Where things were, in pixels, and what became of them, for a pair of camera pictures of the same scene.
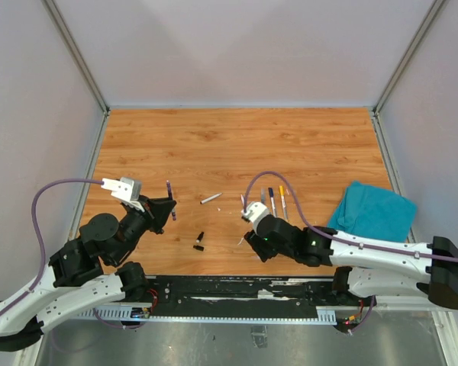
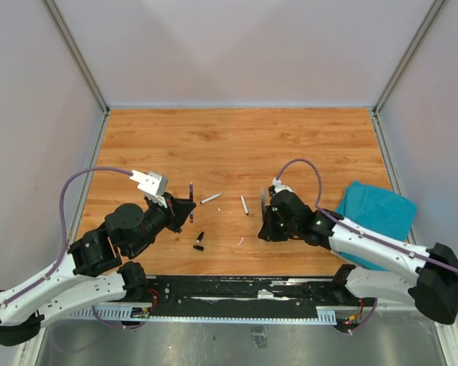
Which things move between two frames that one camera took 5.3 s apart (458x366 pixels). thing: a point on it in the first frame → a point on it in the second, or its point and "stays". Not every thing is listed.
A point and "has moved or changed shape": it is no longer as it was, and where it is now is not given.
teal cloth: x=375 y=213 stays
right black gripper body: x=263 y=248 → x=282 y=230
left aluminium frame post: x=82 y=63 stays
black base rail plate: x=242 y=295 stays
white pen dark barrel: x=211 y=197 stays
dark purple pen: x=173 y=208 has moved or changed shape
